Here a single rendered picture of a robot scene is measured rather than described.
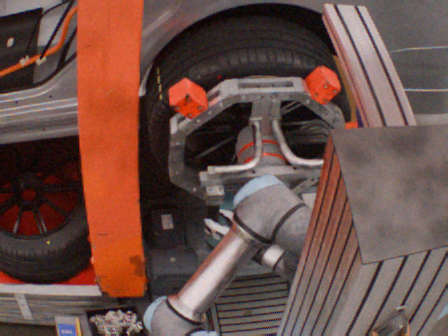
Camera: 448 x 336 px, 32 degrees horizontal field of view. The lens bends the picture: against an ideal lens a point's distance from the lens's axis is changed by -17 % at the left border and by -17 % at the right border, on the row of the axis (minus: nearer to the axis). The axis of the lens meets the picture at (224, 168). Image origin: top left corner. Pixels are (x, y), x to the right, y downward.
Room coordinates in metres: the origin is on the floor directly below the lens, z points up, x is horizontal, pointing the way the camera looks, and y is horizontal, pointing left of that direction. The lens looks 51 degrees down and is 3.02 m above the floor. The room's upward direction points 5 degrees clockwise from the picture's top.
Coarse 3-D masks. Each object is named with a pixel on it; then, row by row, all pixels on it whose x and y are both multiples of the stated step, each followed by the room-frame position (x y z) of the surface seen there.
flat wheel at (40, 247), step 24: (24, 144) 2.09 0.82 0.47; (48, 144) 2.09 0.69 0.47; (72, 144) 2.08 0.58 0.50; (0, 168) 1.94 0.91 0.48; (24, 168) 2.08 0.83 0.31; (48, 168) 2.09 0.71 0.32; (72, 168) 2.02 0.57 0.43; (0, 192) 1.83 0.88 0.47; (48, 192) 1.86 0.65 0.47; (72, 216) 1.75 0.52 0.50; (0, 240) 1.57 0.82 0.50; (24, 240) 1.60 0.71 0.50; (48, 240) 1.62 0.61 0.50; (72, 240) 1.64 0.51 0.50; (0, 264) 1.55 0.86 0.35; (24, 264) 1.53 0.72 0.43; (48, 264) 1.56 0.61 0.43; (72, 264) 1.62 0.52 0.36
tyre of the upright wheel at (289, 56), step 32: (192, 32) 2.07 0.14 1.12; (224, 32) 2.03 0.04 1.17; (256, 32) 2.03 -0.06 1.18; (288, 32) 2.08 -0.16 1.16; (160, 64) 2.01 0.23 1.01; (192, 64) 1.92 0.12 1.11; (224, 64) 1.89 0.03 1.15; (256, 64) 1.90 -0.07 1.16; (288, 64) 1.92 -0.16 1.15; (320, 64) 1.99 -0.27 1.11; (160, 96) 1.89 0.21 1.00; (160, 128) 1.84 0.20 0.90; (160, 160) 1.84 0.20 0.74
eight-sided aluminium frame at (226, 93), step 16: (240, 80) 1.86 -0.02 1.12; (256, 80) 1.87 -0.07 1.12; (272, 80) 1.88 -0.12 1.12; (288, 80) 1.89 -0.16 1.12; (304, 80) 1.91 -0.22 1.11; (208, 96) 1.83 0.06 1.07; (224, 96) 1.80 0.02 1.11; (240, 96) 1.81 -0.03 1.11; (256, 96) 1.82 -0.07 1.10; (272, 96) 1.83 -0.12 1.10; (288, 96) 1.84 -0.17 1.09; (304, 96) 1.85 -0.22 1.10; (208, 112) 1.79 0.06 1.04; (320, 112) 1.86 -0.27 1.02; (336, 112) 1.91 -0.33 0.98; (176, 128) 1.78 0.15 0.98; (192, 128) 1.78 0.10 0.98; (336, 128) 1.87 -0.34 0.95; (176, 144) 1.77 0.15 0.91; (176, 160) 1.77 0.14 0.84; (176, 176) 1.77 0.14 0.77; (192, 176) 1.83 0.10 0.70; (192, 192) 1.78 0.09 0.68
